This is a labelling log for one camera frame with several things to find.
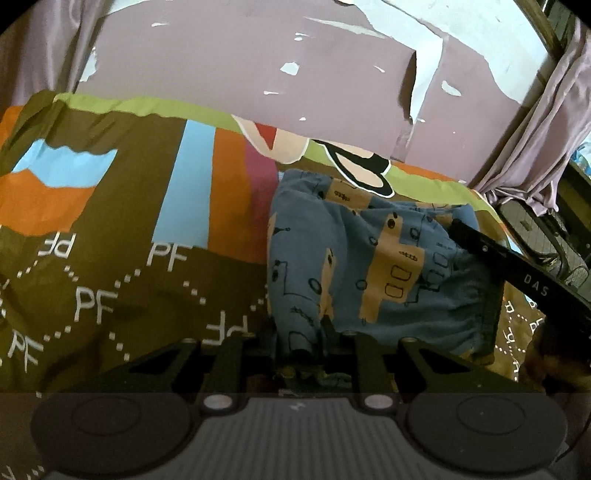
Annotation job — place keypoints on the colourful printed bed sheet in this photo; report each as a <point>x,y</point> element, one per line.
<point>115,207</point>

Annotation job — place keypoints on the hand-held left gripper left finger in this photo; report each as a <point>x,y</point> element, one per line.
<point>231,364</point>

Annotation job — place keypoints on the blue printed pants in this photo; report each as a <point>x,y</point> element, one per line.
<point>351,258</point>

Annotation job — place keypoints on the wooden window frame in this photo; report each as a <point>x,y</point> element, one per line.
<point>542,27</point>

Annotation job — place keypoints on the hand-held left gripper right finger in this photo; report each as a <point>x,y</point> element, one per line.
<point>328,333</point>

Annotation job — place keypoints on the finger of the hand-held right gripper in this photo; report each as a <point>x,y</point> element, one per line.
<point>480,244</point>

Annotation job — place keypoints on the grey electric fan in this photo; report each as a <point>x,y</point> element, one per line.
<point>531,226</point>

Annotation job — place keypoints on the lilac curtain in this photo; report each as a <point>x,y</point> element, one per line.
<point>540,138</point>
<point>41,50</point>

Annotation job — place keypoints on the person's right hand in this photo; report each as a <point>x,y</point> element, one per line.
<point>533,360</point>

